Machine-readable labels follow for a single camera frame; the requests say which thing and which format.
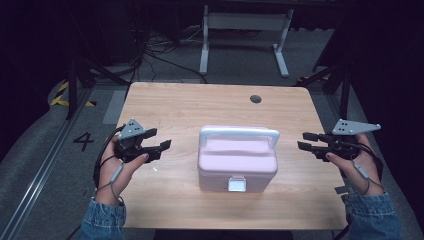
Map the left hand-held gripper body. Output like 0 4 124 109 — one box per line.
114 118 157 164

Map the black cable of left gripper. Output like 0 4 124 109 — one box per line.
92 125 126 189

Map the grey cable of right gripper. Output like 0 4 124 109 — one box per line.
351 160 384 196

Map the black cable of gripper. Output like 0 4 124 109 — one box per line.
353 142 385 183
92 125 126 189

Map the bundle of black floor cables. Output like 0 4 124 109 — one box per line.
128 18 208 85

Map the grey cable of left gripper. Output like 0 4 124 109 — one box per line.
95 162 127 205

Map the person's left hand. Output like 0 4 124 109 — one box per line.
95 134 150 206

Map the person's right hand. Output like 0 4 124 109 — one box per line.
325 133 385 197

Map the black tripod stand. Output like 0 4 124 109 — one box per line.
65 59 132 121
295 62 355 121

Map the white metal desk frame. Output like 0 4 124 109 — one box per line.
198 4 296 79

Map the grey cable of gripper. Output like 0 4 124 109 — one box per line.
95 162 127 205
351 160 384 196

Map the yellow black floor tape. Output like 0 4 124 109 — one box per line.
49 81 98 108

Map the metal floor rail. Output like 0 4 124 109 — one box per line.
0 89 95 240

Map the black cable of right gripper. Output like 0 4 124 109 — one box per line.
353 142 385 183

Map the pink box with white handle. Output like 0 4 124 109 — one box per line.
196 124 281 194

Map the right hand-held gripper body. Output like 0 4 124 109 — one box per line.
319 118 382 163

